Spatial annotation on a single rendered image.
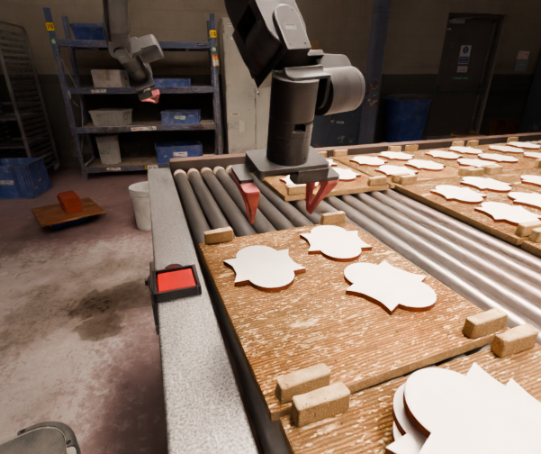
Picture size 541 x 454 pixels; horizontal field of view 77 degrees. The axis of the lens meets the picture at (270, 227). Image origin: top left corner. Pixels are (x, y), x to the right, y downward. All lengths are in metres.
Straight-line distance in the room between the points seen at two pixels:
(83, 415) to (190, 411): 1.32
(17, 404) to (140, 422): 0.55
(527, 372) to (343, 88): 0.40
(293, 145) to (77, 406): 1.53
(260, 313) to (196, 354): 0.10
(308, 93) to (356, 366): 0.32
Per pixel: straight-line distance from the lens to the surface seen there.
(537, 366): 0.54
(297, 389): 0.39
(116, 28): 1.10
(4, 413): 1.91
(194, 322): 0.54
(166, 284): 0.61
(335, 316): 0.51
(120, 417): 1.67
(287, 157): 0.45
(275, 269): 0.59
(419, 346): 0.50
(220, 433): 0.41
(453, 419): 0.35
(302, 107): 0.43
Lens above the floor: 1.25
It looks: 24 degrees down
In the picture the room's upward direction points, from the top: straight up
